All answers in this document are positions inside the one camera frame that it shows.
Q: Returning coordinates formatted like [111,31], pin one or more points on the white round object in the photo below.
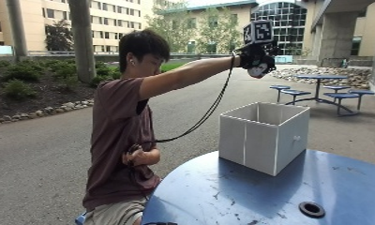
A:
[257,71]

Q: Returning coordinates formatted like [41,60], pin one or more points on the the person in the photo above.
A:
[116,131]

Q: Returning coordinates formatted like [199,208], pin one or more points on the white cube with black markers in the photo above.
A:
[257,32]

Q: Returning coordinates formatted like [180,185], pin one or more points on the blue picnic table with seats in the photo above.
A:
[320,77]

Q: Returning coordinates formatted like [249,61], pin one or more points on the bed of grey rocks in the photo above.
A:
[324,73]

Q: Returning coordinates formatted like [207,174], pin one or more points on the blue seat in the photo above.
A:
[80,218]

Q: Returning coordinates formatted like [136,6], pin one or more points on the white open storage box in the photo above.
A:
[261,137]

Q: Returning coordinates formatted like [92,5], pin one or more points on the row of border stones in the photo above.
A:
[41,112]

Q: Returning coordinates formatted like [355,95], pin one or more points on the white earbud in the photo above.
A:
[132,61]

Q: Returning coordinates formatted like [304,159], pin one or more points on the green shrubs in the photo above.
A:
[37,73]

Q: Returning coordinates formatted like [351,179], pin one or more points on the thick grey concrete column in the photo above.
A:
[81,40]

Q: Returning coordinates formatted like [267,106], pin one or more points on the thin grey concrete column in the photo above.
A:
[16,28]

